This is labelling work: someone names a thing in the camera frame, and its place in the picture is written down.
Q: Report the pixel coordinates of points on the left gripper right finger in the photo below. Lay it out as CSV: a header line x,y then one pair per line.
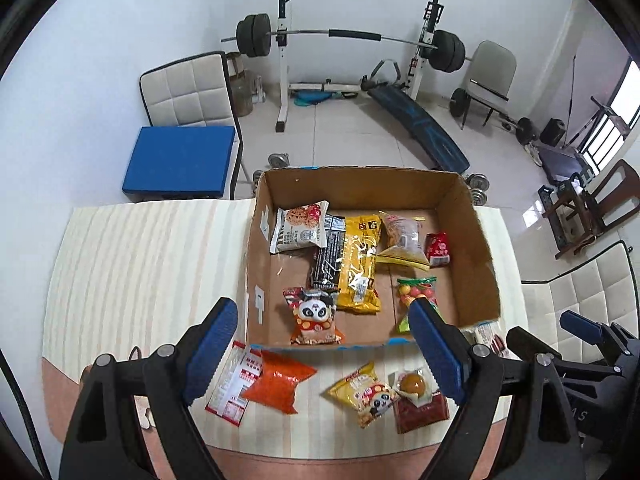
x,y
540,439

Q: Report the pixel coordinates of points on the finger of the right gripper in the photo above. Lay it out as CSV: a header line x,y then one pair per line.
x,y
618,347
530,342

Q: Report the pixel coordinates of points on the colourful candy bag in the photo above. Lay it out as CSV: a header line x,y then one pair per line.
x,y
410,289

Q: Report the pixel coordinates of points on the yellow panda crisps bag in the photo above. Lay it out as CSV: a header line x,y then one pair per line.
x,y
367,394

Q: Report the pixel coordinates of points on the yellow clear snack bag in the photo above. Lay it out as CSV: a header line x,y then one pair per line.
x,y
405,241

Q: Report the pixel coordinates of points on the orange snack packet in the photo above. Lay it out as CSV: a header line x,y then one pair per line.
x,y
276,385

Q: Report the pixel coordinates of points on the yellow black noodle packet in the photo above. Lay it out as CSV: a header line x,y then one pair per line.
x,y
347,264

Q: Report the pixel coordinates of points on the orange panda snack bag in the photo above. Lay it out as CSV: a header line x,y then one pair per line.
x,y
313,313

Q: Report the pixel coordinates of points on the white cookie packet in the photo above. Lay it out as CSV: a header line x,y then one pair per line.
x,y
299,228

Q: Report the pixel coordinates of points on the white quilted chair right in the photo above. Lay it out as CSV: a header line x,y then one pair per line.
x,y
603,289

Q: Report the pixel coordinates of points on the white quilted chair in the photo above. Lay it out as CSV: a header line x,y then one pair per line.
x,y
196,92
603,289

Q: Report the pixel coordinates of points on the brown round pastry packet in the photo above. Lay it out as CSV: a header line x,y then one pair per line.
x,y
413,386

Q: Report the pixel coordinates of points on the dark red snack packet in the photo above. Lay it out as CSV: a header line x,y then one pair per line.
x,y
409,417

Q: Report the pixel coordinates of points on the small red triangular packet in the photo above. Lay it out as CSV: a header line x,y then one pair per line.
x,y
437,250

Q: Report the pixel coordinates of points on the dark wooden chair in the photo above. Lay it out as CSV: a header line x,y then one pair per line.
x,y
578,217

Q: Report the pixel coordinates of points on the red white flat sachet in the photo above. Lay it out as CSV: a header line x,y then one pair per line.
x,y
242,368

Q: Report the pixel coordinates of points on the striped cat table mat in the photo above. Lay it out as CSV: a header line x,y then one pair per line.
x,y
139,275

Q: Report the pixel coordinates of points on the chrome dumbbell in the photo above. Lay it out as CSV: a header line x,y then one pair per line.
x,y
478,185
275,161

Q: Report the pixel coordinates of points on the cardboard milk box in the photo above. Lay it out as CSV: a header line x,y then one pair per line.
x,y
467,290

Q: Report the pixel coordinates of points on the black floor speaker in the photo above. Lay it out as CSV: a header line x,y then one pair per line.
x,y
553,133

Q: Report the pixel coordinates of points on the small barbell on floor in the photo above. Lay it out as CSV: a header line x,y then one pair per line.
x,y
524,130

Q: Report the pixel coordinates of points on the grey padded chair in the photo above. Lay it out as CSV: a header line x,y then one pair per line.
x,y
487,81

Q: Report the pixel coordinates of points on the blue seat cushion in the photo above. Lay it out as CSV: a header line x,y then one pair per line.
x,y
180,162

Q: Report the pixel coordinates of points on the black sit-up bench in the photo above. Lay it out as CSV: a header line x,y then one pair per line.
x,y
422,126

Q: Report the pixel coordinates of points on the white squat rack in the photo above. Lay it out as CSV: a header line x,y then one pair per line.
x,y
330,59

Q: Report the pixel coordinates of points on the white quilted chair back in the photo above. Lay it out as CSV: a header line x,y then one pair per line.
x,y
196,92

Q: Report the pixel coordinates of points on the clear water jug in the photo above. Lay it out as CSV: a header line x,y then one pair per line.
x,y
246,86

